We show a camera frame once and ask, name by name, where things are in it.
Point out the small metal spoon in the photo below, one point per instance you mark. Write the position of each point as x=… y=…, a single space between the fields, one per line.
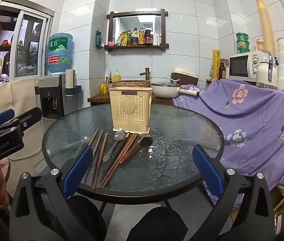
x=119 y=136

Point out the bronze faucet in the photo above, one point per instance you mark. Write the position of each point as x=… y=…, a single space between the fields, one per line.
x=146 y=73

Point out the dark glass bottle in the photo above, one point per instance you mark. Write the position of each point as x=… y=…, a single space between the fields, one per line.
x=222 y=71

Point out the white electric kettle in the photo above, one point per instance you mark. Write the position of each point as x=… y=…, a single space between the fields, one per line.
x=267 y=75

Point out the blue water jug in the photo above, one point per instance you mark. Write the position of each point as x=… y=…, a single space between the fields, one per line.
x=59 y=57

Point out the yellow mug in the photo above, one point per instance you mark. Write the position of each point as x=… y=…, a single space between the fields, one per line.
x=104 y=88

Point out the beige hanging cloth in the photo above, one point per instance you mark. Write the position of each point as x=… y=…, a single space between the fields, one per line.
x=16 y=98

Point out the green instant noodle cups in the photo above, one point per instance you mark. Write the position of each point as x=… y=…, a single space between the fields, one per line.
x=242 y=43

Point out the green hanging packet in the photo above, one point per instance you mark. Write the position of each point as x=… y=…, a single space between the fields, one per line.
x=99 y=42

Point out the brown rice cooker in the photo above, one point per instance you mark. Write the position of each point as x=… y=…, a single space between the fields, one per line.
x=184 y=77

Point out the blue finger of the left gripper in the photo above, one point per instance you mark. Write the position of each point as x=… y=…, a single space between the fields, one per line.
x=28 y=119
x=6 y=116

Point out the steel ladle wooden handle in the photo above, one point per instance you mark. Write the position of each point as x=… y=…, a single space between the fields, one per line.
x=144 y=140

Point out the wooden framed wall shelf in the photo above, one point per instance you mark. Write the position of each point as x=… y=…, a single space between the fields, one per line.
x=126 y=30

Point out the purple floral cloth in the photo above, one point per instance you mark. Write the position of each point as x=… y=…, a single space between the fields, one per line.
x=252 y=122

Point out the tall paper cup stack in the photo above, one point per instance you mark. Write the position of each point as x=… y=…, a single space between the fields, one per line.
x=266 y=26

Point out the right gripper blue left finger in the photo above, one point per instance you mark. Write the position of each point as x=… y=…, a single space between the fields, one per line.
x=73 y=173

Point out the woven basin sink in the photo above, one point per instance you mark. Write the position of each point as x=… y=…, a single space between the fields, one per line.
x=132 y=84

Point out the white microwave oven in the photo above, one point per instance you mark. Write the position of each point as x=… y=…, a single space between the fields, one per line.
x=244 y=66

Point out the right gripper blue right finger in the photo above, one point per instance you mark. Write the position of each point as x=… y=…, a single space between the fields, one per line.
x=210 y=172

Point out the paper cup dispenser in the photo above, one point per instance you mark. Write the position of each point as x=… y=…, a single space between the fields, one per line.
x=71 y=87

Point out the water dispenser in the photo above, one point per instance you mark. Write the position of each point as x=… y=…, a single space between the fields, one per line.
x=51 y=96

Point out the cream plastic utensil holder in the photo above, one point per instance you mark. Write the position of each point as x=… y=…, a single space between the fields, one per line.
x=131 y=109

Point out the dark soy sauce bottle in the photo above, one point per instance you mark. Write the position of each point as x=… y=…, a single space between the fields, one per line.
x=148 y=36

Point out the white frying pan with lid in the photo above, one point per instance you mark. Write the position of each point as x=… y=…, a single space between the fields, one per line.
x=171 y=90

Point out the yellow soap bottle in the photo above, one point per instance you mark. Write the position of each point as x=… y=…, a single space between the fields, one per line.
x=116 y=77

